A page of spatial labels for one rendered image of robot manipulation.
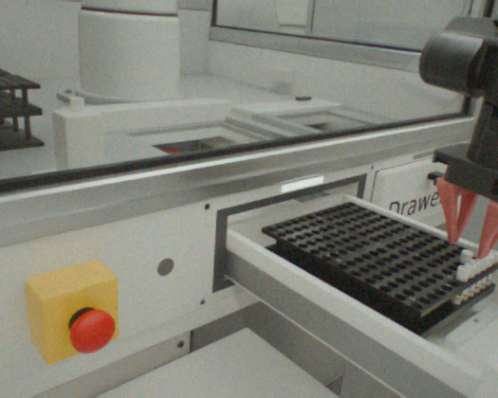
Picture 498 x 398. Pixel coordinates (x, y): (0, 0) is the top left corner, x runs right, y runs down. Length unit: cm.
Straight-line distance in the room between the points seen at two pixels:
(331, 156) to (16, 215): 42
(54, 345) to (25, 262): 8
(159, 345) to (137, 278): 12
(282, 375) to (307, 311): 10
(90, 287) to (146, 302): 12
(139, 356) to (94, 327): 18
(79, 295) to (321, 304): 24
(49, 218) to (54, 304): 8
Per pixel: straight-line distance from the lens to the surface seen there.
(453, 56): 53
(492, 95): 51
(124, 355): 61
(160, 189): 53
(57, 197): 47
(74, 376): 59
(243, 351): 64
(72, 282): 48
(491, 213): 51
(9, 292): 50
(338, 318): 51
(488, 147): 51
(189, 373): 60
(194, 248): 58
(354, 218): 68
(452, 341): 58
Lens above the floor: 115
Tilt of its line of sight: 21 degrees down
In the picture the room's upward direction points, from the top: 5 degrees clockwise
